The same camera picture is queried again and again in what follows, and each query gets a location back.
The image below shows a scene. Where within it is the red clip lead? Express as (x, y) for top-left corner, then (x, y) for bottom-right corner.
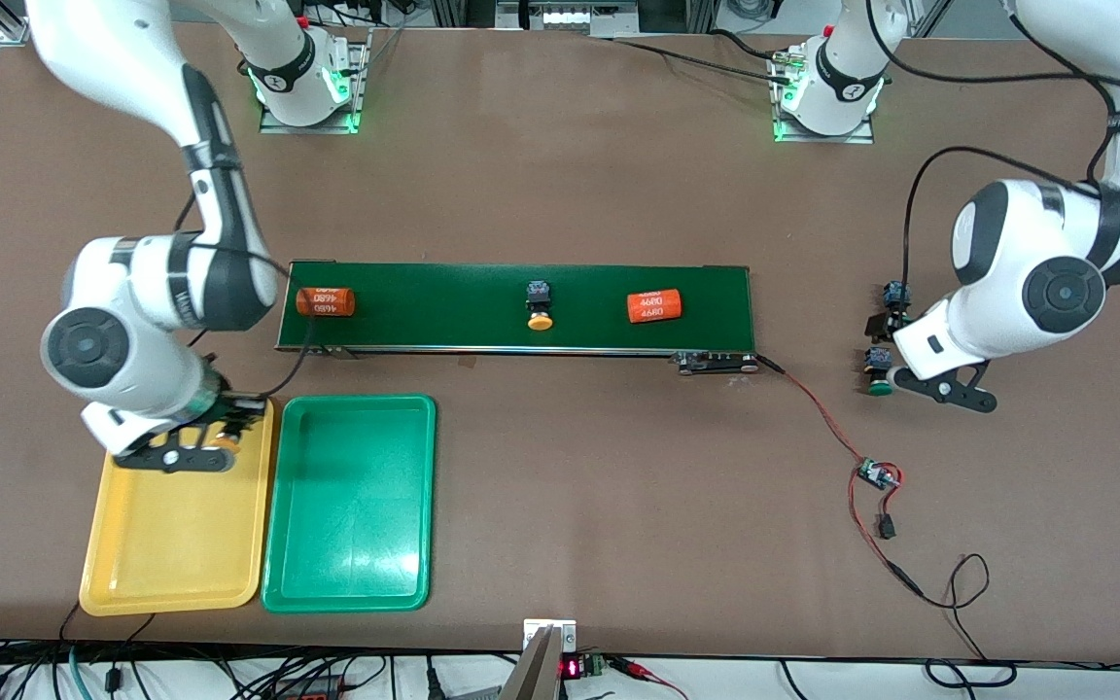
(609, 656), (689, 700)

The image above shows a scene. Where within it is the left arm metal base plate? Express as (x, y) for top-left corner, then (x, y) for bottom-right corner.
(771, 47), (878, 146)

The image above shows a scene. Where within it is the long black table cable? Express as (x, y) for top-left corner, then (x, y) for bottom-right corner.
(609, 29), (799, 84)

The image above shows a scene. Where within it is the grey device with lights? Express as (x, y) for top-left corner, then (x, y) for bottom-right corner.
(494, 0), (641, 38)

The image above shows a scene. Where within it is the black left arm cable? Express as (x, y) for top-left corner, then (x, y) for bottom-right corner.
(866, 0), (1120, 322)

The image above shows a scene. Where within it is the teal cable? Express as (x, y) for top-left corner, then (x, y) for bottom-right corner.
(62, 647), (92, 700)

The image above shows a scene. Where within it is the green plastic tray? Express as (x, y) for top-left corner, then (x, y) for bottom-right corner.
(261, 393), (438, 614)

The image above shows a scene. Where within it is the green conveyor belt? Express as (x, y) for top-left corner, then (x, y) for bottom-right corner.
(274, 260), (760, 376)

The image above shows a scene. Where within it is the yellow plastic tray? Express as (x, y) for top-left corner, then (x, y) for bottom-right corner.
(79, 393), (275, 617)

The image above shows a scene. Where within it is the grey metal post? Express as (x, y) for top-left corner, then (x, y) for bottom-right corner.
(499, 625), (563, 700)

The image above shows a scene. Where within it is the small green circuit board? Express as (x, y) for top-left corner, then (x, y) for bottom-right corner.
(857, 457), (904, 493)

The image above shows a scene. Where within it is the small silver metal bracket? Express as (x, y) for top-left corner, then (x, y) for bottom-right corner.
(523, 618), (578, 650)

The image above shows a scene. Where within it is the thin black looped cable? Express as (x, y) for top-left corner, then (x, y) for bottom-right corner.
(915, 553), (992, 664)

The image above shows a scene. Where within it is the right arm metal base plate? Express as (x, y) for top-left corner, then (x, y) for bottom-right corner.
(259, 27), (372, 135)

